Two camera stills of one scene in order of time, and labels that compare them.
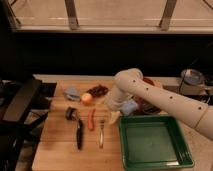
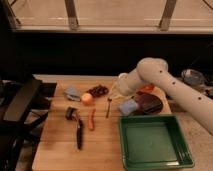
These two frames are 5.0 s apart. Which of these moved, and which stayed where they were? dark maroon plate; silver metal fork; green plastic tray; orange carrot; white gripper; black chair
Moved: silver metal fork; white gripper
Stayed: black chair; orange carrot; dark maroon plate; green plastic tray
